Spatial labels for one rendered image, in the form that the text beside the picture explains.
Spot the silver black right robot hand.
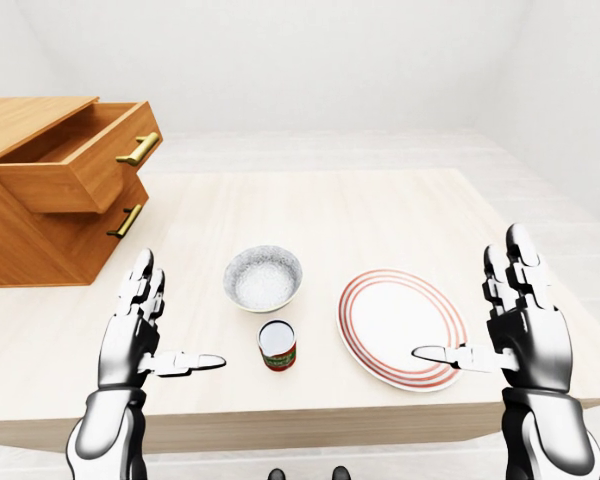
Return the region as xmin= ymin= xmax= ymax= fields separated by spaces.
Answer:
xmin=411 ymin=222 xmax=574 ymax=397

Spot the brass drawer handle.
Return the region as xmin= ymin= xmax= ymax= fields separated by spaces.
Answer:
xmin=115 ymin=131 xmax=161 ymax=167
xmin=105 ymin=203 xmax=144 ymax=238

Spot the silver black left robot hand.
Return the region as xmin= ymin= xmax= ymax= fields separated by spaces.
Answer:
xmin=96 ymin=248 xmax=228 ymax=391

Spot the closed wooden drawer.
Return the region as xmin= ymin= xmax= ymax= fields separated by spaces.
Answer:
xmin=92 ymin=175 xmax=150 ymax=286

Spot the white patterned bowl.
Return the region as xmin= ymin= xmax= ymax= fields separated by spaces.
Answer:
xmin=222 ymin=244 xmax=304 ymax=315

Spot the wooden cabinet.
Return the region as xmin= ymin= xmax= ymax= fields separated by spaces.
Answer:
xmin=0 ymin=96 xmax=150 ymax=289

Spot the red green tin can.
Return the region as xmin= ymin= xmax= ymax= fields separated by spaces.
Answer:
xmin=257 ymin=319 xmax=299 ymax=374

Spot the white plate with red rings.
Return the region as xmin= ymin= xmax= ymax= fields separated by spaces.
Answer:
xmin=336 ymin=268 xmax=469 ymax=393

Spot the open wooden drawer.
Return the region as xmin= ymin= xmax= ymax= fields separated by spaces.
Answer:
xmin=0 ymin=101 xmax=164 ymax=215

